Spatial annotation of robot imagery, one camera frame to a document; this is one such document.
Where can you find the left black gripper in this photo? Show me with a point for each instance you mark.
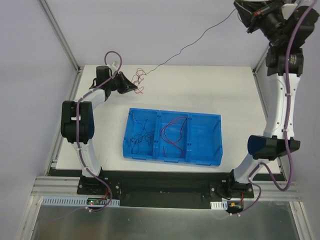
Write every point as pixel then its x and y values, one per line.
pixel 122 83

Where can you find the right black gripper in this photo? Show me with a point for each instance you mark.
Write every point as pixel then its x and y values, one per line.
pixel 253 15

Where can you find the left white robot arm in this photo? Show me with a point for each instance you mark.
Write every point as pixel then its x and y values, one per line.
pixel 77 116

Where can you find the aluminium rail frame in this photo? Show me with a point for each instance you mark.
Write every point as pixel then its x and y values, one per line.
pixel 240 95

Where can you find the white cable duct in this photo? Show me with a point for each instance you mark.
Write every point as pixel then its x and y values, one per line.
pixel 79 201
pixel 219 205

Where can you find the left white cable duct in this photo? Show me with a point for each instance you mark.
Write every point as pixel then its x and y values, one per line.
pixel 79 201

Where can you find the right white cable duct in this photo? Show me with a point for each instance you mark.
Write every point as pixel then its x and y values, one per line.
pixel 219 205

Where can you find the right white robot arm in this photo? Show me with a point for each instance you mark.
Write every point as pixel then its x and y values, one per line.
pixel 286 26

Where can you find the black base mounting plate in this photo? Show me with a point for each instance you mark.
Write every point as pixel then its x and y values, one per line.
pixel 178 190

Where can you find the blue three-compartment bin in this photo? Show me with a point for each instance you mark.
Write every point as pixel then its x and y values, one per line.
pixel 173 137

